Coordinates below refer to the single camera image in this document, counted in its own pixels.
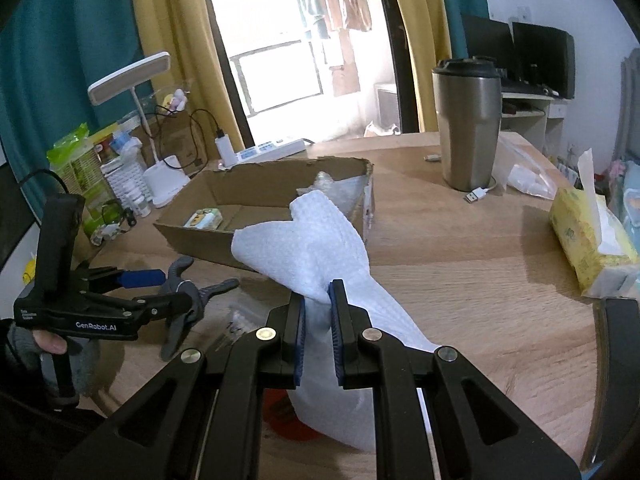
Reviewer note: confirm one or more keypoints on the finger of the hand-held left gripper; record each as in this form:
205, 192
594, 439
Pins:
142, 277
170, 305

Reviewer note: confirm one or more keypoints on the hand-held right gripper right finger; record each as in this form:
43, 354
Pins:
337, 340

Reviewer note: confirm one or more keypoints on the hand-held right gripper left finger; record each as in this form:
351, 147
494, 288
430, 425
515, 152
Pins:
299, 340

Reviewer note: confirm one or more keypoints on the cartoon print tissue pack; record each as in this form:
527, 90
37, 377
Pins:
202, 219

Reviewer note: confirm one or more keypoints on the brown cardboard box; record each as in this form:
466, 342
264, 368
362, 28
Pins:
225, 240

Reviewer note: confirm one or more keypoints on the white waffle towel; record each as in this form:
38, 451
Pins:
330, 255

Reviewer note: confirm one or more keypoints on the person's left hand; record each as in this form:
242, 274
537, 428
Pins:
47, 344

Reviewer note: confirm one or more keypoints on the white pill bottle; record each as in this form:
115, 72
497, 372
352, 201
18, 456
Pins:
143, 207

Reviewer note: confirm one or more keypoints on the red plastic item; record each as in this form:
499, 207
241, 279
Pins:
280, 415

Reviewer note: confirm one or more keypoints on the white plastic basket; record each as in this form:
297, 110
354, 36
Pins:
122, 180

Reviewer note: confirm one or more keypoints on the white desk lamp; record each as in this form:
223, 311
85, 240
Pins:
165, 177

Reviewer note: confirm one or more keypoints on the green paper cup package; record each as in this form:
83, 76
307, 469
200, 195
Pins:
80, 175

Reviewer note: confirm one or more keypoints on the crumpled blue white bag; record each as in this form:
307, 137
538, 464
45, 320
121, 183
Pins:
127, 145

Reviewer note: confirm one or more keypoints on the red label jar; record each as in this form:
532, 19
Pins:
106, 147

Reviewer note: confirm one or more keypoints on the bubble wrap sheet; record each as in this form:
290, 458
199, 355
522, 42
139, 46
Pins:
335, 187

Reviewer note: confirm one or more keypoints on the white plug charger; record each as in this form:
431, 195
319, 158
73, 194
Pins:
225, 147

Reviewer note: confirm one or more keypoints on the white power strip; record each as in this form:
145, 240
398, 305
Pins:
272, 149

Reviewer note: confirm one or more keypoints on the yellow curtain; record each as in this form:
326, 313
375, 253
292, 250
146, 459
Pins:
420, 35
175, 35

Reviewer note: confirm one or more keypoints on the clear plastic bag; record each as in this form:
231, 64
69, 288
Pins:
525, 175

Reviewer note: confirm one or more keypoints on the stainless steel tumbler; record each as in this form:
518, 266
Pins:
467, 125

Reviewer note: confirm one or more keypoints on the yellow tissue pack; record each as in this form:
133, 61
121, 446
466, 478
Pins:
580, 240

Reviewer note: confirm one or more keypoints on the white computer desk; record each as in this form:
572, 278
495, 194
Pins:
535, 115

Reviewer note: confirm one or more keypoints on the black computer monitor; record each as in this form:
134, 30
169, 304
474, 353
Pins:
530, 55

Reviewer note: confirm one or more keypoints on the black sliding door frame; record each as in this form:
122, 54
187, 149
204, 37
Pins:
400, 50

